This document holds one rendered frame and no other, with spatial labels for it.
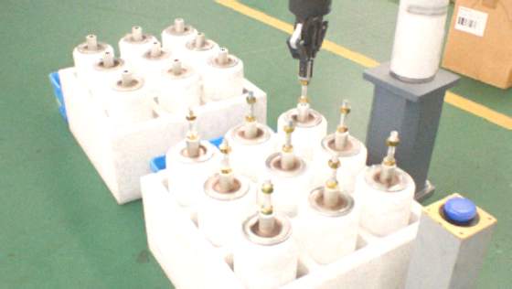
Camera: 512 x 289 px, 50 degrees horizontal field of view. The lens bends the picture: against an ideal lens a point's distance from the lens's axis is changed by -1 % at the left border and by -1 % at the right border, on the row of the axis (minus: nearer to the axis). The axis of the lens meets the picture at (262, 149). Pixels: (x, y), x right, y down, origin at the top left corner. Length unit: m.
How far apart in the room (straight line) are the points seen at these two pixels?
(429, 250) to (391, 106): 0.44
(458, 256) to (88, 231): 0.77
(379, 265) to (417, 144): 0.37
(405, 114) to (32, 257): 0.80
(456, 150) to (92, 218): 0.93
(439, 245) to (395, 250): 0.15
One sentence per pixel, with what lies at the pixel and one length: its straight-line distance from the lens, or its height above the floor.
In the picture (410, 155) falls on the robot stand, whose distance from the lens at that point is 1.20.
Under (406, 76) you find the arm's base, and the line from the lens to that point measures 1.14.
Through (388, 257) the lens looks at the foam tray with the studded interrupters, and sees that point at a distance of 0.91.
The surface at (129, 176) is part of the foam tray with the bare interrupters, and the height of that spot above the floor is 0.07.
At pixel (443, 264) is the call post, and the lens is 0.79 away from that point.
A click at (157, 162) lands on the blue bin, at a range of 1.21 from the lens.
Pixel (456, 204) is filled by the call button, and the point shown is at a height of 0.33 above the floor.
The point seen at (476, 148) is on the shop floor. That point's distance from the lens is 1.57.
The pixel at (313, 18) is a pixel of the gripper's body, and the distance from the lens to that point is 0.98.
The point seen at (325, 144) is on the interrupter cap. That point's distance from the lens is 1.00.
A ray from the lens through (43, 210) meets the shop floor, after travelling 1.31.
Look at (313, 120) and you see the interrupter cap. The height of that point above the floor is 0.25.
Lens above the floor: 0.78
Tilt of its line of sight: 33 degrees down
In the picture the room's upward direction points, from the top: 1 degrees clockwise
